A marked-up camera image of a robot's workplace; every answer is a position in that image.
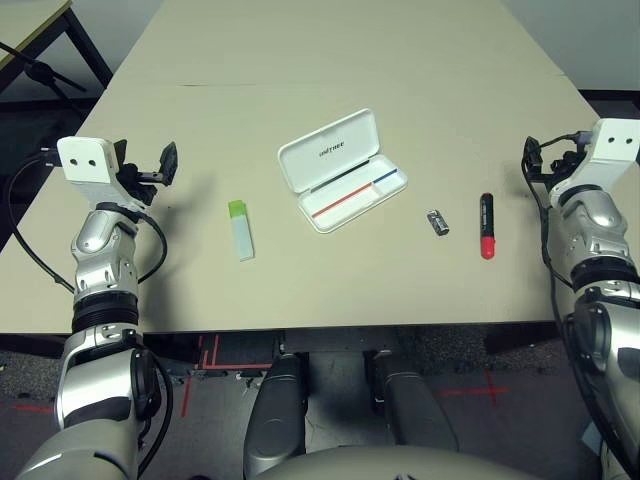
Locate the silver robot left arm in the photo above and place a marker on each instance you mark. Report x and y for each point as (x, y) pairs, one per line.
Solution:
(97, 240)

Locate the side table with black frame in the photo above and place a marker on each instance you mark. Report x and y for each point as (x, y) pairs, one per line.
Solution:
(20, 30)

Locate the white plastic pencil case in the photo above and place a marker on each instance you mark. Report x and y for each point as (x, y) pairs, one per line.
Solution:
(325, 155)

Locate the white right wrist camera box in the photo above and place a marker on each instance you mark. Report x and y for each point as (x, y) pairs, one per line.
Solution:
(612, 150)

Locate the black tripod stand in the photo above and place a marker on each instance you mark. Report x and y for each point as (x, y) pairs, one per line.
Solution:
(42, 72)

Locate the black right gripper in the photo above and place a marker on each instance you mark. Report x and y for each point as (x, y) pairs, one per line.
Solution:
(562, 165)

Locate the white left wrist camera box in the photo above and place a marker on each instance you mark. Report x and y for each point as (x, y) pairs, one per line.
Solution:
(85, 152)

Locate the silver robot torso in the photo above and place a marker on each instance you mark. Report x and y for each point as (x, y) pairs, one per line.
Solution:
(380, 465)

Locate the dark grey robot left leg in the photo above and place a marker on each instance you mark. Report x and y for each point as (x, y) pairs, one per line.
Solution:
(275, 410)

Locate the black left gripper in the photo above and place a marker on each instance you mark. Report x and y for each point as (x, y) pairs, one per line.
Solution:
(137, 187)

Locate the black marker with red cap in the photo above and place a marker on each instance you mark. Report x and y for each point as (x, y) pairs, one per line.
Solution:
(488, 220)

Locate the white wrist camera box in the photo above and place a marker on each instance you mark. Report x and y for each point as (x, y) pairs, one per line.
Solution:
(85, 152)
(612, 150)

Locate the dark grey robot right leg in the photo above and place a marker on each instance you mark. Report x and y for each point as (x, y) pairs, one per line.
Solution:
(410, 400)

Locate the dark grey robot leg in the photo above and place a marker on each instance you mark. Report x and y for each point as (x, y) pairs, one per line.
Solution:
(275, 410)
(410, 400)

